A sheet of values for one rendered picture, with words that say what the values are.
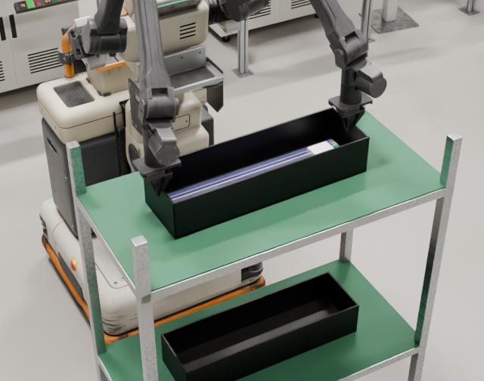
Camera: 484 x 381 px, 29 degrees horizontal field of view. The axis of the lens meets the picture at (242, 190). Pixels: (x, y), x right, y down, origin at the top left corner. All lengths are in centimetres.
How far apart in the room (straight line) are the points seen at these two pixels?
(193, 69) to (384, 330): 98
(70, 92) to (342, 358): 123
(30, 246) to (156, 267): 164
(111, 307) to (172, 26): 98
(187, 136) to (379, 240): 116
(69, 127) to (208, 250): 95
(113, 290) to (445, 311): 121
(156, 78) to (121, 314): 121
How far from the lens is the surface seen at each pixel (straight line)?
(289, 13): 520
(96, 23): 253
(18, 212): 402
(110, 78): 312
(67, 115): 308
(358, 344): 292
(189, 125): 296
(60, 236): 346
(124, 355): 288
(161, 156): 215
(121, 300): 317
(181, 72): 280
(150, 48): 220
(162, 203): 233
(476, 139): 448
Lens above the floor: 246
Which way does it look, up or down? 38 degrees down
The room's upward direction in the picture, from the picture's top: straight up
